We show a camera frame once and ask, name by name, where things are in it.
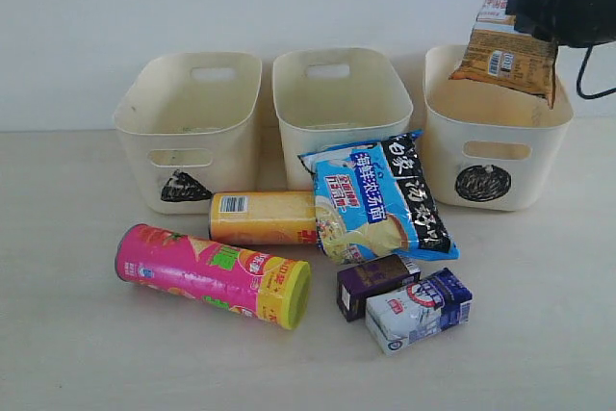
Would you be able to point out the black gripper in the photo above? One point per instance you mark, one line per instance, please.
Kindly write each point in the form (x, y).
(572, 23)

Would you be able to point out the orange noodle packet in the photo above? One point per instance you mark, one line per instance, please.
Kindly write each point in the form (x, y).
(498, 54)

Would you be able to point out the blue noodle packet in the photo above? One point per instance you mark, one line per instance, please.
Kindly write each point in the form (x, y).
(372, 200)

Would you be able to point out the purple drink carton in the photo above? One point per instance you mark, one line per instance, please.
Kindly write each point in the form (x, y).
(355, 285)

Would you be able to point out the white blue milk carton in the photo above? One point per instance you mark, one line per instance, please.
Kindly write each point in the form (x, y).
(418, 310)

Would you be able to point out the cream bin circle mark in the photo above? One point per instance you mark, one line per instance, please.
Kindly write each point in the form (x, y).
(485, 146)

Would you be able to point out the cream bin square mark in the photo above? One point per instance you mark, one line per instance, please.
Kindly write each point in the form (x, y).
(333, 96)

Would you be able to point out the yellow chips can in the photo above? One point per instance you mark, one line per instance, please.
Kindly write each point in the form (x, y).
(263, 218)

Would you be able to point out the pink chips can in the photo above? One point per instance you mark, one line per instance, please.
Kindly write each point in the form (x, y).
(243, 281)

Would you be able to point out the cream bin triangle mark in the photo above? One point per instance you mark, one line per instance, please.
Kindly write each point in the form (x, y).
(189, 128)

